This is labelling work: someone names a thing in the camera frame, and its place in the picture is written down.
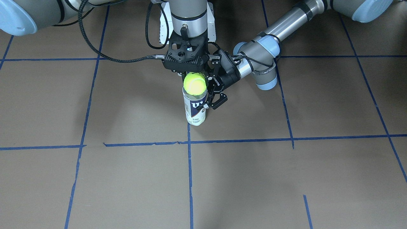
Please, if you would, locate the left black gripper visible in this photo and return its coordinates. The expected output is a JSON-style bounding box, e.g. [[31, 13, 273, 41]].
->
[[203, 50, 240, 110]]

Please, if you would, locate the yellow tennis ball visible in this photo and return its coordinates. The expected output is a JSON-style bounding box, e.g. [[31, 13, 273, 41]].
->
[[183, 72, 207, 96]]

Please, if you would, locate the clear tennis ball can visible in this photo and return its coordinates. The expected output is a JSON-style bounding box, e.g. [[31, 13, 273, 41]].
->
[[182, 88, 207, 126]]

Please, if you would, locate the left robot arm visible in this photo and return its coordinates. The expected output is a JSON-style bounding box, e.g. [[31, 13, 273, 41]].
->
[[199, 0, 392, 109]]

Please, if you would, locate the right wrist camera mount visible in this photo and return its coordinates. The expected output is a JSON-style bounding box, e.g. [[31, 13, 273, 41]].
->
[[162, 32, 209, 73]]

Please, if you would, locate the white pedestal column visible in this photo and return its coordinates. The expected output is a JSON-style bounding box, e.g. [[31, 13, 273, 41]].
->
[[159, 0, 217, 44]]

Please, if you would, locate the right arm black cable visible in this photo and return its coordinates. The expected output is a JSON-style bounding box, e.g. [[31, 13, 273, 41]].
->
[[78, 0, 169, 63]]

